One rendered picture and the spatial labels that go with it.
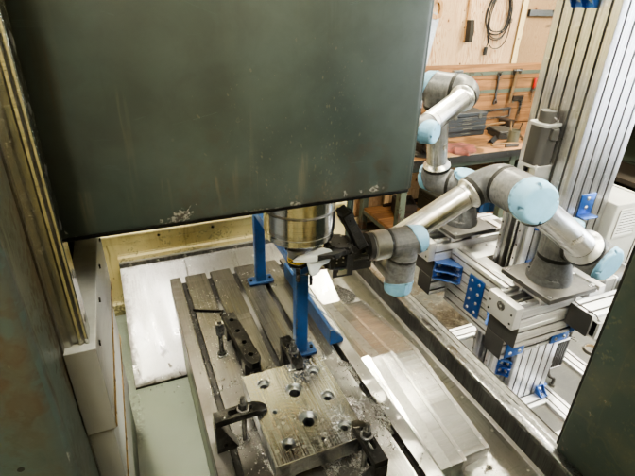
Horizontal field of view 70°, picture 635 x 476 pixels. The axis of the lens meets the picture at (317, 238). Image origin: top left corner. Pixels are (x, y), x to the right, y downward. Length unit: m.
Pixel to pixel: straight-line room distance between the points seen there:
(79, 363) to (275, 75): 0.54
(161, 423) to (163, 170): 1.12
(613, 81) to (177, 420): 1.84
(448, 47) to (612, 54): 2.66
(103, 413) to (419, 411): 1.02
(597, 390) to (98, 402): 1.12
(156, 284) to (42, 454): 1.37
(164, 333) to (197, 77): 1.35
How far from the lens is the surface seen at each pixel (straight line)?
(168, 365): 1.88
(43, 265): 0.73
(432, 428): 1.58
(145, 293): 2.05
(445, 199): 1.35
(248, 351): 1.41
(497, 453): 1.66
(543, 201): 1.30
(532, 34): 4.97
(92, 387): 0.84
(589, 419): 1.42
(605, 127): 1.91
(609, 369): 1.32
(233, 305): 1.71
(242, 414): 1.19
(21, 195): 0.69
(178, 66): 0.75
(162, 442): 1.68
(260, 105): 0.78
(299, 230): 0.94
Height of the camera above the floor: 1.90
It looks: 28 degrees down
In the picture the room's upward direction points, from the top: 2 degrees clockwise
